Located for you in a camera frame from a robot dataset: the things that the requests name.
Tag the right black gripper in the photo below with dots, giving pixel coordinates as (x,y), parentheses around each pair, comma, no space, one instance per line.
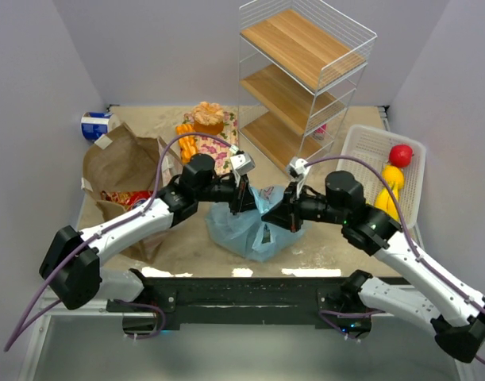
(292,209)

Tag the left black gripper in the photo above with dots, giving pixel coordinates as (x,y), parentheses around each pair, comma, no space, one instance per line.
(239,194)

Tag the blue plastic bag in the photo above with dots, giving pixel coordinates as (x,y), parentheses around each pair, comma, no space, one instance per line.
(245,234)

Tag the red snack packet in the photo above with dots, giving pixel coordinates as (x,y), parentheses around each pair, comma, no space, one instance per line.
(128,199)

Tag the brown paper grocery bag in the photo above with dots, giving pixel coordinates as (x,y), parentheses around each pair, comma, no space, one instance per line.
(121,161)

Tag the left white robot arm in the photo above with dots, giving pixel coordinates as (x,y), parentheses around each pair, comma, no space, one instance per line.
(74,264)

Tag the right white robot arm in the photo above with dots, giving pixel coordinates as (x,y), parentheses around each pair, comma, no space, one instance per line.
(448,309)

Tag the floral pattern tray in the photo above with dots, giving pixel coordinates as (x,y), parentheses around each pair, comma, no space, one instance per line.
(219,152)

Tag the peeled orange on cup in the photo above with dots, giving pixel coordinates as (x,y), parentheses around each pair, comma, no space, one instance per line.
(208,118)

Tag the yellow banana bunch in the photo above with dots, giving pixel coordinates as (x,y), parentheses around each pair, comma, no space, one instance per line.
(385,202)

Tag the white plastic fruit basket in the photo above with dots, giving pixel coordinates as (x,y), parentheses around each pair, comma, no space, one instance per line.
(373,146)

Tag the yellow lemon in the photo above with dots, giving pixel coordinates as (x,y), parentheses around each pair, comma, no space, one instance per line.
(393,176)

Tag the red apple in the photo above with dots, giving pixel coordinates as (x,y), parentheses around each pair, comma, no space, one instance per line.
(401,155)

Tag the blue white paper roll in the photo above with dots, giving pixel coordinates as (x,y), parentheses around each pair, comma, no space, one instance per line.
(94,125)

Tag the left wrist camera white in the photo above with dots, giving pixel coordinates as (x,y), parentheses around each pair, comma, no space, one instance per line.
(241,164)

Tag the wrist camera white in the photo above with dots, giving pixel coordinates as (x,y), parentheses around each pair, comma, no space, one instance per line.
(299,170)
(241,164)

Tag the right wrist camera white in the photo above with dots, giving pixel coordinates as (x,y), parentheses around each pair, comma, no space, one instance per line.
(299,170)

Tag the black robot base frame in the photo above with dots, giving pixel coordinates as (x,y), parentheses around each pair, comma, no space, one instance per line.
(320,302)

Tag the white wire wooden shelf rack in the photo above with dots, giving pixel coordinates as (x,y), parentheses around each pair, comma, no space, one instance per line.
(300,63)

